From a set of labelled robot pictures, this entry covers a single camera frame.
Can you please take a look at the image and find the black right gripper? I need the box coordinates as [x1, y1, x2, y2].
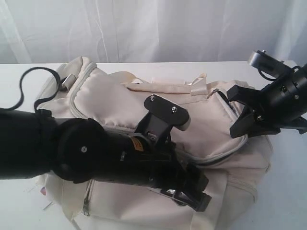
[227, 69, 307, 138]

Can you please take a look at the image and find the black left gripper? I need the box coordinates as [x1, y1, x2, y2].
[103, 134, 212, 212]

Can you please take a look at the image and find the cream duffel bag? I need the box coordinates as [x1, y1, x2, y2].
[33, 55, 274, 230]

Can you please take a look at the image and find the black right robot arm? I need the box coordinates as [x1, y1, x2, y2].
[227, 66, 307, 138]

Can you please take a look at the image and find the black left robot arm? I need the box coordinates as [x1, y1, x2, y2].
[0, 109, 211, 212]

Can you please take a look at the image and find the white backdrop curtain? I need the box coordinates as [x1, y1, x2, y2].
[0, 0, 307, 65]

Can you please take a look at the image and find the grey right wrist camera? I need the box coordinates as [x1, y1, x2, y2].
[248, 50, 291, 78]

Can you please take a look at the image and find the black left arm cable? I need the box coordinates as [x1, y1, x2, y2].
[4, 67, 63, 113]

